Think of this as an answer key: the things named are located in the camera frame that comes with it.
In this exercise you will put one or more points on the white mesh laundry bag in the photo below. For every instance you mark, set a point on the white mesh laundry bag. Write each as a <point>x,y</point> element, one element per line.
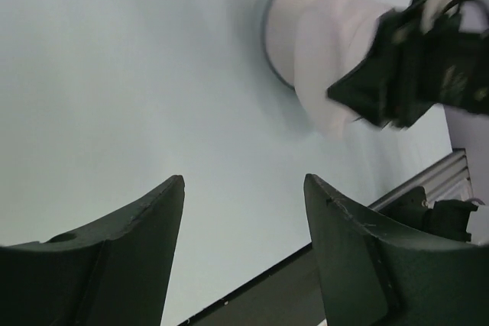
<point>311,44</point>

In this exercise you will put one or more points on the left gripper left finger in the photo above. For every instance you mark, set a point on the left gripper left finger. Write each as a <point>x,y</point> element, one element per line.
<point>112,271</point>

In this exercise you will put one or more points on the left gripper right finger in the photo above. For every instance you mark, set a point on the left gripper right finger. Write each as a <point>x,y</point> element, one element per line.
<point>374,270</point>

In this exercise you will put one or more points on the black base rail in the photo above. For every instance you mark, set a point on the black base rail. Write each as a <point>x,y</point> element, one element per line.
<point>290,294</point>

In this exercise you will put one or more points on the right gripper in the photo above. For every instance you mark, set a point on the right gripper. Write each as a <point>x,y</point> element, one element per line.
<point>443,66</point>

